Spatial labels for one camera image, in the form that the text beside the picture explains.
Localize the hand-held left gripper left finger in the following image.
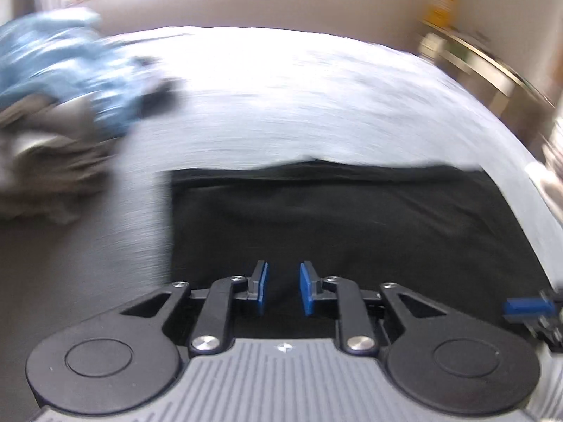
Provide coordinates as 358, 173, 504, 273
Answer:
120, 259, 270, 357

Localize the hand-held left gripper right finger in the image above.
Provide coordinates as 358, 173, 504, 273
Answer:
299, 260, 447, 357

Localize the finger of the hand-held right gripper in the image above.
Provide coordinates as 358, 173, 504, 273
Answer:
502, 289, 563, 322
525, 316, 563, 347

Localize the black printed t-shirt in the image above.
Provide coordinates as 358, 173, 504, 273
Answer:
167, 160, 552, 344

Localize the dark grey cloth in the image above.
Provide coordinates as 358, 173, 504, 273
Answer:
132, 55, 185, 115

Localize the light blue cloth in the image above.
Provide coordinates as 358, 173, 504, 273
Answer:
0, 9, 177, 141

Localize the yellow box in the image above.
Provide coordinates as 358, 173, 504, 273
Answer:
429, 0, 456, 25

